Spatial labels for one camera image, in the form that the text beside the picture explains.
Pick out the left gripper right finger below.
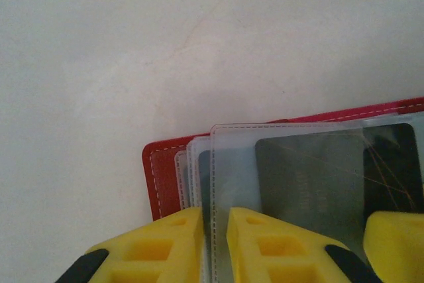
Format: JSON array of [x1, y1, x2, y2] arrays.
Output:
[[226, 206, 382, 283]]

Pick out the black credit card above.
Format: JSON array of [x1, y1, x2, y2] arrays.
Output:
[[254, 123, 424, 257]]

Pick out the red leather card holder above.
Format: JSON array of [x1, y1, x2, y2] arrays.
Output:
[[141, 96, 424, 283]]

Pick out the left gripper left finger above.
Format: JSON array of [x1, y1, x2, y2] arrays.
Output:
[[58, 206, 204, 283]]

